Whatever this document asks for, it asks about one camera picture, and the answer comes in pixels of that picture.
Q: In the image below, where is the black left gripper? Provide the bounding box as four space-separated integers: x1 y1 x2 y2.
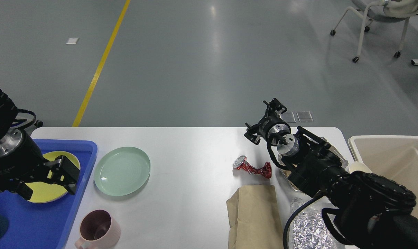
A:
0 138 81 200

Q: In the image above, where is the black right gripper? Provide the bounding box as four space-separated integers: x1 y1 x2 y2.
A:
244 98 288 145

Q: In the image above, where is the pink mug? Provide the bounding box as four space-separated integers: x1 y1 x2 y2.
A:
74 210 121 249

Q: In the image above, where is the light green plate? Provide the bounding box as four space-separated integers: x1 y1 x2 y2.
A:
94 147 151 197

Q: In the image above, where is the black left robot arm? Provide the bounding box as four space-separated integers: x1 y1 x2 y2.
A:
0 88 80 200

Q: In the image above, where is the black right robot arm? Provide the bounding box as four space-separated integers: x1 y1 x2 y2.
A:
244 98 418 249

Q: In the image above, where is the yellow plate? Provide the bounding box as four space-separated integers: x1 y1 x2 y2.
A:
26 151 81 203

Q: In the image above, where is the left floor plate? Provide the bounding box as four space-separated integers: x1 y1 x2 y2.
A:
280 112 296 123

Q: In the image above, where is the floor plate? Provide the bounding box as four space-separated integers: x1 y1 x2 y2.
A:
296 111 314 122
280 112 296 123

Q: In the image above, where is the right floor plate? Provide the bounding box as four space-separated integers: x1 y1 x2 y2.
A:
296 111 314 122

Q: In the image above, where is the blue plastic tray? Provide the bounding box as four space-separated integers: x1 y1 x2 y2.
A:
0 139 98 249

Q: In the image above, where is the crushed red can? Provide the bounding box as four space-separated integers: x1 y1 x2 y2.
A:
232 155 272 179

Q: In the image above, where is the white stand leg with caster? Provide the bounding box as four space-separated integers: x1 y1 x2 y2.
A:
33 120 44 128

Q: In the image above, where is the white paper cup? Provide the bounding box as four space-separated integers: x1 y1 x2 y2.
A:
345 162 372 173

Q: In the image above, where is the brown paper bag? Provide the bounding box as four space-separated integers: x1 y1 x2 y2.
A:
226 185 283 249

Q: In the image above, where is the crumpled aluminium foil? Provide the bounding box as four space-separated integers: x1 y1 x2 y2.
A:
288 197 345 249

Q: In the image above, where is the white floor marker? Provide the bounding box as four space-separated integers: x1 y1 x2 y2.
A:
65 37 79 45

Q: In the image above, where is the beige plastic bin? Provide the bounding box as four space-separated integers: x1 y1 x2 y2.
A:
348 135 418 219

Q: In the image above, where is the white office chair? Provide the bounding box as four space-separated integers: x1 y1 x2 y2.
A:
329 0 418 63

